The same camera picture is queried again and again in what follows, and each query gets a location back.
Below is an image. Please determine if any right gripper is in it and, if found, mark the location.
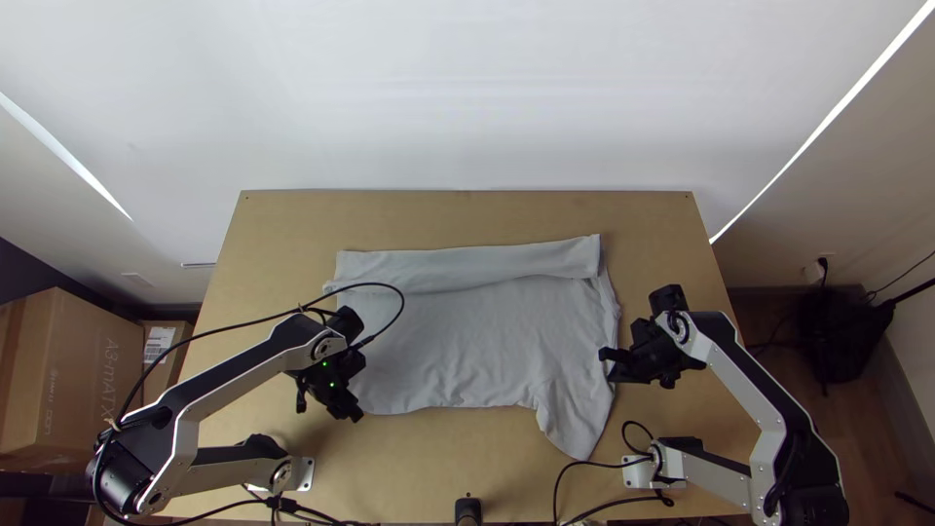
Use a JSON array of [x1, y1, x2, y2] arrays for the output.
[[598, 338, 706, 390]]

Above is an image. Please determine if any grey t-shirt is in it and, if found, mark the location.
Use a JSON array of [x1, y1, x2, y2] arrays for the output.
[[322, 233, 623, 462]]

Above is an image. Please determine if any small cardboard box with label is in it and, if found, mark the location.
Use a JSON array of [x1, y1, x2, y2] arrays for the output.
[[138, 319, 196, 408]]

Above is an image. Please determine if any black bag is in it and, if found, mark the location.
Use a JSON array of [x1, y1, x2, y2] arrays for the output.
[[794, 286, 897, 387]]

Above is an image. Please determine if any large cardboard box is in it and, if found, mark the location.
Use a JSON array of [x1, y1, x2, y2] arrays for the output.
[[0, 286, 145, 470]]

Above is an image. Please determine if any black cable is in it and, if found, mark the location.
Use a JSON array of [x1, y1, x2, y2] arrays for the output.
[[109, 282, 407, 432], [551, 420, 658, 526], [562, 489, 677, 526], [861, 250, 935, 302]]

